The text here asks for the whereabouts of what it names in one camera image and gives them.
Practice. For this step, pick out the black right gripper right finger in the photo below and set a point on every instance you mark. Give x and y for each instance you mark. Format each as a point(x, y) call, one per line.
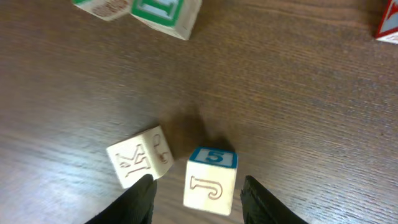
point(260, 206)

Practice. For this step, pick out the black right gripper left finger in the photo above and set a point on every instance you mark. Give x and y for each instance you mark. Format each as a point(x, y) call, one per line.
point(134, 206)

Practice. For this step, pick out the blue K wooden block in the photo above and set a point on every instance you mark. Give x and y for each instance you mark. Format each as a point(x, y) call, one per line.
point(145, 153)

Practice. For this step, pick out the yellow J wooden block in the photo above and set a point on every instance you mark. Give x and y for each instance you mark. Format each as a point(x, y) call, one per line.
point(210, 180)

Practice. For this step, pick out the green N wooden block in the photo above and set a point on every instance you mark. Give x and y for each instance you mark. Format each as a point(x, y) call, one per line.
point(172, 17)

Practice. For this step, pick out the red I wooden block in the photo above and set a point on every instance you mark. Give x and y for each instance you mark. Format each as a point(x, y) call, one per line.
point(387, 31)

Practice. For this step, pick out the green B wooden block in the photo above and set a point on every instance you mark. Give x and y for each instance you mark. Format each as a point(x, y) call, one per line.
point(106, 10)

